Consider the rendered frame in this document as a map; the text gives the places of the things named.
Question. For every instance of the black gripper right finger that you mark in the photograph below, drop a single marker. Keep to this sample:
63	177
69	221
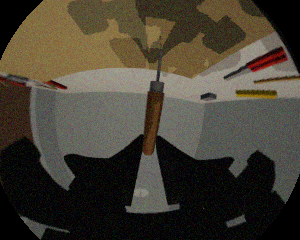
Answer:
181	172

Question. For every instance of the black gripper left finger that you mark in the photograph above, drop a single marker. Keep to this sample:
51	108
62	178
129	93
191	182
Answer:
119	171

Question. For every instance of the brown wooden-handled awl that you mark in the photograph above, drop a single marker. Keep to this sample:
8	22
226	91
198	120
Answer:
153	112

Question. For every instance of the yellow flat bar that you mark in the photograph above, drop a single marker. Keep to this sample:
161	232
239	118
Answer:
256	93

